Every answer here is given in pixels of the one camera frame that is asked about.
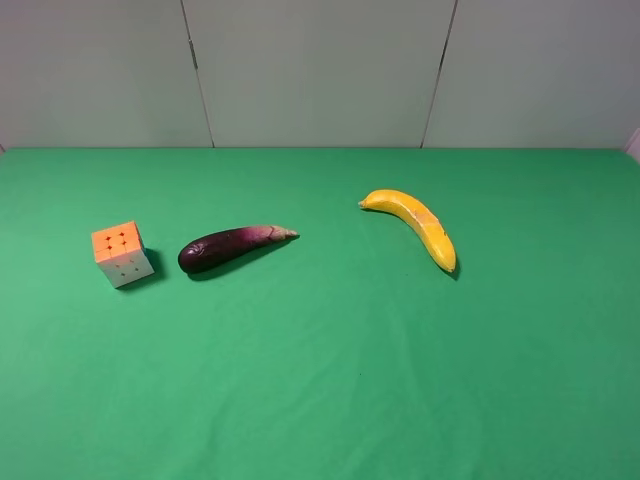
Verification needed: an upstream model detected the multicolour puzzle cube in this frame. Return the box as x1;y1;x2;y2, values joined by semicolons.
91;221;155;288

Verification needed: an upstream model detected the yellow banana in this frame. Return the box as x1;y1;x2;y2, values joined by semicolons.
358;189;457;273

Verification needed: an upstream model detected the purple eggplant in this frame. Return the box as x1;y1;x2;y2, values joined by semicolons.
178;225;299;275

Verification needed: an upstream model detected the green table cloth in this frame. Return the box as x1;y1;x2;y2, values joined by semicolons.
1;149;639;479

